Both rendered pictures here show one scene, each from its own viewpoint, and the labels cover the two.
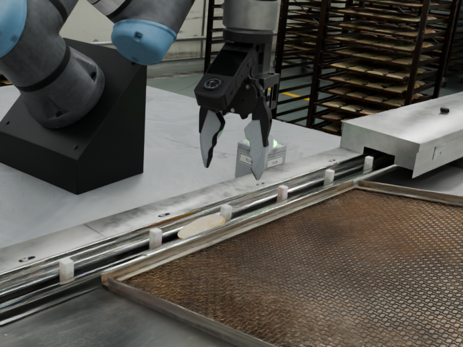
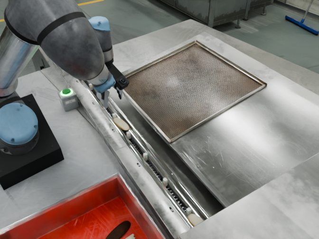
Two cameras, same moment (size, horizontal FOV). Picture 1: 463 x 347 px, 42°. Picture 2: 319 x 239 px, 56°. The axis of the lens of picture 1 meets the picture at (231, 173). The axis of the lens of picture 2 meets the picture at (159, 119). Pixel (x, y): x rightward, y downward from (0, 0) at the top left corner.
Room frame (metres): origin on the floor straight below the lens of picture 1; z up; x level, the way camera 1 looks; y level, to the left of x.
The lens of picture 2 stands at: (0.34, 0.92, 1.69)
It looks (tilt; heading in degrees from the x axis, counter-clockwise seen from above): 40 degrees down; 288
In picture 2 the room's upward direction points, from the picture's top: 1 degrees counter-clockwise
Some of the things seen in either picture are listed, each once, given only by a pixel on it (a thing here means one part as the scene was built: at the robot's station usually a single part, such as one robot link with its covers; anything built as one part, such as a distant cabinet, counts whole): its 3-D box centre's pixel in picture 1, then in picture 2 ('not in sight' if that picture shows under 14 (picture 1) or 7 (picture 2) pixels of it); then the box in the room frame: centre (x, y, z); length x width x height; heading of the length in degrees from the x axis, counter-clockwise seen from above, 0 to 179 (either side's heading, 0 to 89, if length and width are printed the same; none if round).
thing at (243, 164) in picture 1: (260, 169); (69, 101); (1.10, -0.06, 0.84); 0.08 x 0.08 x 0.11; 48
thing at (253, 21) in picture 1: (247, 15); (102, 53); (0.86, 0.00, 1.15); 0.08 x 0.08 x 0.05
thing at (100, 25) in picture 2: not in sight; (99, 34); (0.86, 0.00, 1.23); 0.09 x 0.08 x 0.11; 66
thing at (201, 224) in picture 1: (202, 225); (121, 123); (0.80, 0.04, 0.86); 0.10 x 0.04 x 0.01; 148
